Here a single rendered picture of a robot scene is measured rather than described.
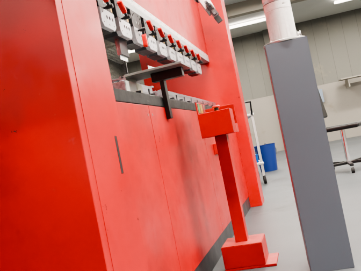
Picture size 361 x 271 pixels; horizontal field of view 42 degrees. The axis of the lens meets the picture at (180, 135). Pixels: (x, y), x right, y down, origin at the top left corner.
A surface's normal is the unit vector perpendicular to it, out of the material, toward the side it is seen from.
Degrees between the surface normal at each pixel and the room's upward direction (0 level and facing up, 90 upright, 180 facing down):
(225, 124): 90
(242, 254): 90
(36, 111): 90
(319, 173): 90
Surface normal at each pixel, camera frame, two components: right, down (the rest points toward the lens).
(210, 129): -0.25, 0.02
